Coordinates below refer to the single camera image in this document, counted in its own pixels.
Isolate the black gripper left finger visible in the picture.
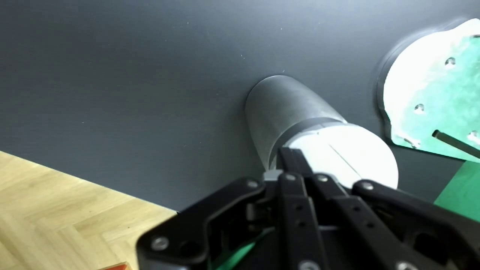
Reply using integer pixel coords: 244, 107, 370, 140
136, 146, 332, 270

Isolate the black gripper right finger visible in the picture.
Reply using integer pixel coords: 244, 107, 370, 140
304, 173, 480, 270

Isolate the silver metal jar with handle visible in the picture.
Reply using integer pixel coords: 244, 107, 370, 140
242, 74, 400, 191

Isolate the green fabric backdrop curtain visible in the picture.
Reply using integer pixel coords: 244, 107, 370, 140
433, 161, 480, 224

